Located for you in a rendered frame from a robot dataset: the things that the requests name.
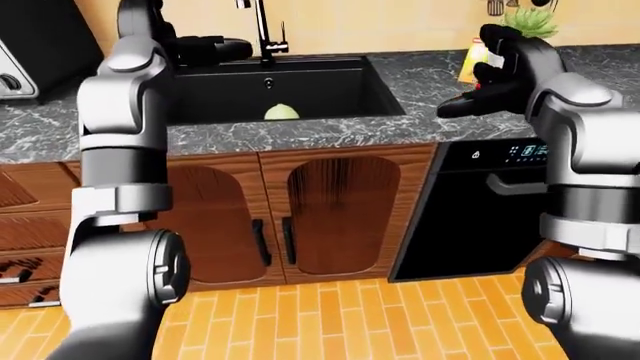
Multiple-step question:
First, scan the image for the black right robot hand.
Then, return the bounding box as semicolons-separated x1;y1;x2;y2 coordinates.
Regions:
436;23;569;120

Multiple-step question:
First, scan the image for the yellow bottle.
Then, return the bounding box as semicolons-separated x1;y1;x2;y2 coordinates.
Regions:
456;36;491;85

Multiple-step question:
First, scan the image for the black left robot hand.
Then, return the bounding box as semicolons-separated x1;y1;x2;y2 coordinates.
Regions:
117;0;254;67

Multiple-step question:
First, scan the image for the wooden cabinet door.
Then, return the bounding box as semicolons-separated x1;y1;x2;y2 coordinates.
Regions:
144;150;287;293
258;144;437;285

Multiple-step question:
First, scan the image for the pale green round vegetable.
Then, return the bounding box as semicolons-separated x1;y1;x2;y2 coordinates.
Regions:
263;102;302;122

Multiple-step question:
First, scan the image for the dark metal sink faucet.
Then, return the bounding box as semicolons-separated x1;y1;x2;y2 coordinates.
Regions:
234;0;291;69

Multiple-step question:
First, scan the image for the black dishwasher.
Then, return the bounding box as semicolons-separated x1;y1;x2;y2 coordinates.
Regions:
388;137;552;283

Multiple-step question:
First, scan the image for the black sink basin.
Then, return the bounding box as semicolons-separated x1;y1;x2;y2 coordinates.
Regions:
166;54;407;127

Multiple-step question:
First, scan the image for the black and silver toaster oven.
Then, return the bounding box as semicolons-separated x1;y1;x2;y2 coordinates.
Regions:
0;0;105;107

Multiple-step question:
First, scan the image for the wooden drawer stack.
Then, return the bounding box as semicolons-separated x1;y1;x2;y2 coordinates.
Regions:
0;159;84;310

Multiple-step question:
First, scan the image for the green potted plant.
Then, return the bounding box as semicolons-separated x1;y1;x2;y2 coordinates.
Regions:
501;6;559;40

